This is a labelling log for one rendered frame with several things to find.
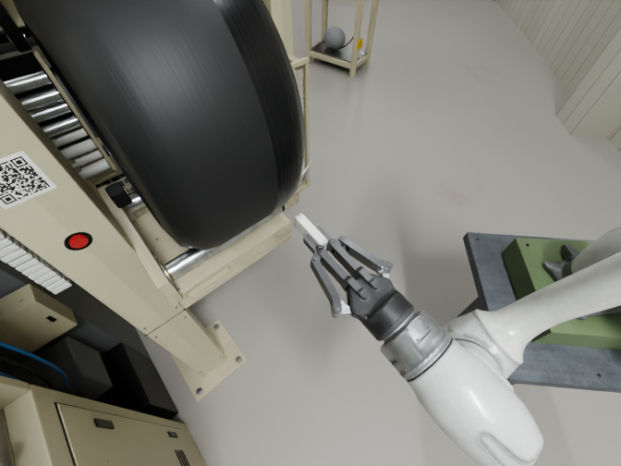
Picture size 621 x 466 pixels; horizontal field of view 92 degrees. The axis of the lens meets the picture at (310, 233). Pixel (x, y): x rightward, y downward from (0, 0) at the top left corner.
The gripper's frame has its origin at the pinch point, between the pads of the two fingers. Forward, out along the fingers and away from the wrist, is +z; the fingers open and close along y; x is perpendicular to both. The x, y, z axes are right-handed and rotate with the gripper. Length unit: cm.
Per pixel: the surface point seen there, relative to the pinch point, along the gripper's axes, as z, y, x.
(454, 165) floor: 24, -178, 117
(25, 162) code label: 32.6, 29.4, -7.2
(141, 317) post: 25, 36, 45
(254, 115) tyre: 15.0, -0.1, -14.1
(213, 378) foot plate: 12, 35, 114
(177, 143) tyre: 15.4, 11.7, -14.6
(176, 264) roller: 22.0, 20.5, 23.6
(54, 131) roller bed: 69, 26, 15
